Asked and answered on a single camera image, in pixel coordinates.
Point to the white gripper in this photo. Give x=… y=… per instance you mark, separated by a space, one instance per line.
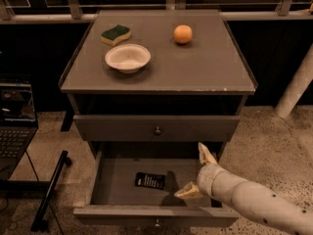
x=205 y=180

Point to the black rxbar chocolate bar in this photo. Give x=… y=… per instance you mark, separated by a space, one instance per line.
x=155 y=181

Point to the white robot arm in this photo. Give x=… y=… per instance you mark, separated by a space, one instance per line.
x=266 y=174

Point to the open middle drawer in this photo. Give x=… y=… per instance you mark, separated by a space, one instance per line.
x=114 y=199

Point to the grey drawer cabinet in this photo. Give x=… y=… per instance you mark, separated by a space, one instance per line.
x=205 y=77

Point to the closed top drawer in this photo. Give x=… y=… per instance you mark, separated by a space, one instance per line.
x=156 y=128

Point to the white bowl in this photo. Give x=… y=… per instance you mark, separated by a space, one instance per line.
x=128 y=58

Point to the orange fruit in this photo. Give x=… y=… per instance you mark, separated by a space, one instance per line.
x=182 y=34

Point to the green yellow sponge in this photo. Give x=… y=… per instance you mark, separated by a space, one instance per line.
x=115 y=35

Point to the black stand leg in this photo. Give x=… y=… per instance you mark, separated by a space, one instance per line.
x=39 y=223

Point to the metal window railing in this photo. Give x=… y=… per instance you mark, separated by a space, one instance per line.
x=39 y=11

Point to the black laptop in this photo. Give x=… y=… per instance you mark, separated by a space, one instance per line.
x=18 y=121

